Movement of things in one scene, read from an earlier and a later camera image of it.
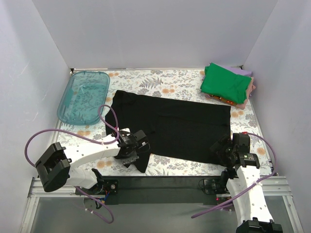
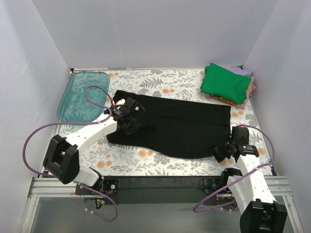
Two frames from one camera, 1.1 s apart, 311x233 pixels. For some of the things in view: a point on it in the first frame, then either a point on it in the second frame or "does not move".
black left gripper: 131,158 to 131,124
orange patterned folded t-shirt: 220,98 does not move
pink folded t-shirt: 251,87 does not move
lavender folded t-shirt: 238,71 does not move
